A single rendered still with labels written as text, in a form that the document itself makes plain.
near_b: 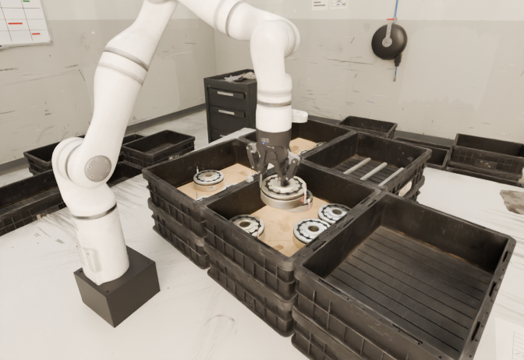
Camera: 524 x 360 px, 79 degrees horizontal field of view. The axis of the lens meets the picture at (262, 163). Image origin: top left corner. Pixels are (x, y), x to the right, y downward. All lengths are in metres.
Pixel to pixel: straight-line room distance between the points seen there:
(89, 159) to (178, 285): 0.43
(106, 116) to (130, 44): 0.15
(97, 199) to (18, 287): 0.43
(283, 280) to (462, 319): 0.35
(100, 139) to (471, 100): 3.77
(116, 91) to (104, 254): 0.36
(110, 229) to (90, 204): 0.07
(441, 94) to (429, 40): 0.60
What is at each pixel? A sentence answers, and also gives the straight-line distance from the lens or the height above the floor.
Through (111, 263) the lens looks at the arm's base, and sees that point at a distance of 0.84.
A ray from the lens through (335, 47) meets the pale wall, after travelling 4.30.
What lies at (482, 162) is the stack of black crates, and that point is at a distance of 2.46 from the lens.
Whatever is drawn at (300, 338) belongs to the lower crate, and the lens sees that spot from 0.78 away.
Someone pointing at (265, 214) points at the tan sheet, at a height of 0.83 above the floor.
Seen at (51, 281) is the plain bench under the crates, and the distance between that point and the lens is 1.10.
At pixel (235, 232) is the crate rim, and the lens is 0.73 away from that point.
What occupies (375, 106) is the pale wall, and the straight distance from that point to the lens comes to 4.24.
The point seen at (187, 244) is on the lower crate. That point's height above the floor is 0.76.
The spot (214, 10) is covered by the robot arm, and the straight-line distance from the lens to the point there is 0.68.
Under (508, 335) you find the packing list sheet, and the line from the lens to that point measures 1.00.
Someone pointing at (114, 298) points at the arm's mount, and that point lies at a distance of 0.85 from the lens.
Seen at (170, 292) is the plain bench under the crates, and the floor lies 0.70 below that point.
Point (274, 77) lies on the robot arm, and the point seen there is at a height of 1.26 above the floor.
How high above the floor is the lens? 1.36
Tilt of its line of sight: 25 degrees down
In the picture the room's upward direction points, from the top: straight up
